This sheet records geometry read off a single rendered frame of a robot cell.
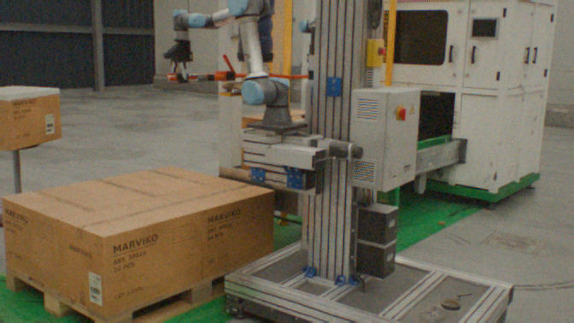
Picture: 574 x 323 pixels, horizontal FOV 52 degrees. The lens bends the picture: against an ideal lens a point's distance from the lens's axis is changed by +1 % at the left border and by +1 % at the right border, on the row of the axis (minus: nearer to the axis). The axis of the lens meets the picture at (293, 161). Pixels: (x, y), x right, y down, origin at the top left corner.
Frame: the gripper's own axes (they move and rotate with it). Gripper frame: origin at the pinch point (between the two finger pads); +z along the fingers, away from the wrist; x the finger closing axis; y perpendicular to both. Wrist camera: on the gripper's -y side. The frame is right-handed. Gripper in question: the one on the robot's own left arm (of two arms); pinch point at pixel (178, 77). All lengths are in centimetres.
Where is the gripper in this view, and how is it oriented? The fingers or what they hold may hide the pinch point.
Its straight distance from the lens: 325.9
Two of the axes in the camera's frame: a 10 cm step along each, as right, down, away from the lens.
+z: -0.2, 9.8, 2.1
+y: 6.5, -1.4, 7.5
